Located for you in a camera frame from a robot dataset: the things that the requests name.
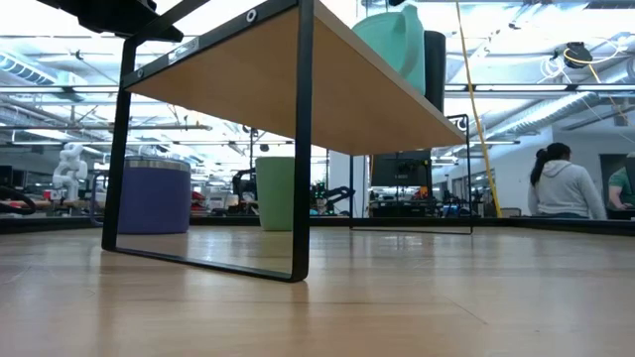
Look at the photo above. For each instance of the person in white hoodie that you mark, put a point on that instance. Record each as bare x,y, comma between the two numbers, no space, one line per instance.
565,188

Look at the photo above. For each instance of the purple tumbler mug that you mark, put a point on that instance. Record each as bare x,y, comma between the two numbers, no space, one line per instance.
154,198

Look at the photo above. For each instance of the person in green shirt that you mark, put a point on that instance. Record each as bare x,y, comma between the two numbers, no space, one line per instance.
622,183

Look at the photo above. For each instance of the green plastic cup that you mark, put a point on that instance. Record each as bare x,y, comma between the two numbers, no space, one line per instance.
275,193

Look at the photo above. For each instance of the black plastic cup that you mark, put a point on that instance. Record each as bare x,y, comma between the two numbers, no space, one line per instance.
435,69

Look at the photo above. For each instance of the black table edge frame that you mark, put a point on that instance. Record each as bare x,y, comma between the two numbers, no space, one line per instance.
49,224

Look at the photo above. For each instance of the black background robot arm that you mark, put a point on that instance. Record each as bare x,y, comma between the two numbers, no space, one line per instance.
342,192

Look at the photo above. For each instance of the black monitor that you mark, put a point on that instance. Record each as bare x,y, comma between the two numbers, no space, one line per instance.
397,168

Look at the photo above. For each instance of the wooden shelf with black frame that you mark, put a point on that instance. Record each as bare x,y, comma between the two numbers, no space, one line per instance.
297,89

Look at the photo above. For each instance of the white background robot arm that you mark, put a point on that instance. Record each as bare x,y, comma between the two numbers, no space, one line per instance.
69,171

